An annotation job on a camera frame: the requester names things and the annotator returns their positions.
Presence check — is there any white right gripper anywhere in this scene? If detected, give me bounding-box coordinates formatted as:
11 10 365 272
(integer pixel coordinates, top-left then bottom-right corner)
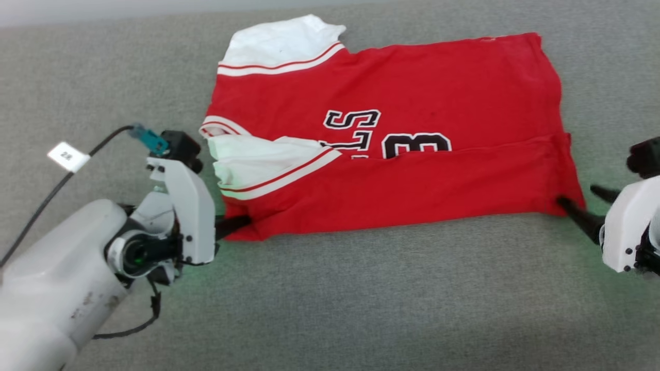
558 175 660 274

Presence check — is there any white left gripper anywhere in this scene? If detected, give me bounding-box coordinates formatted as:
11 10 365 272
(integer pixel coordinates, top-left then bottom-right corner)
106 157 253 285

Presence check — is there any red white jersey garment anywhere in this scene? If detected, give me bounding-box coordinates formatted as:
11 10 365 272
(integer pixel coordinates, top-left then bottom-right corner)
200 14 587 243

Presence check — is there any teal cable connector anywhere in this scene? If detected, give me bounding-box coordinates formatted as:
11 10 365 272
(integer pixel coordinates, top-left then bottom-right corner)
128 124 170 157

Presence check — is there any white cable label tag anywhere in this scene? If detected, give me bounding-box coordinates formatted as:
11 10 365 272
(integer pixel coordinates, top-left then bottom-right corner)
47 141 91 174

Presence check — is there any black camera cable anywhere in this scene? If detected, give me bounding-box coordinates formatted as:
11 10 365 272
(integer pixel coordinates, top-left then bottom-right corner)
0 125 136 268

